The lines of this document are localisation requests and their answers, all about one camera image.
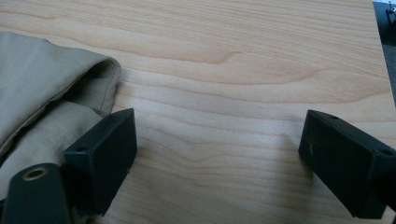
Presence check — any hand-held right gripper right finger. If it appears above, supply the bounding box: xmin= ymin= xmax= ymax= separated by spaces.
xmin=298 ymin=108 xmax=396 ymax=219

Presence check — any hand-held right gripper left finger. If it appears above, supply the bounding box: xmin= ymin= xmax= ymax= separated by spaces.
xmin=64 ymin=107 xmax=138 ymax=217

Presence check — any beige garment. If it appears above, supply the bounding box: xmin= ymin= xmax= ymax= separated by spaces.
xmin=0 ymin=31 xmax=122 ymax=202

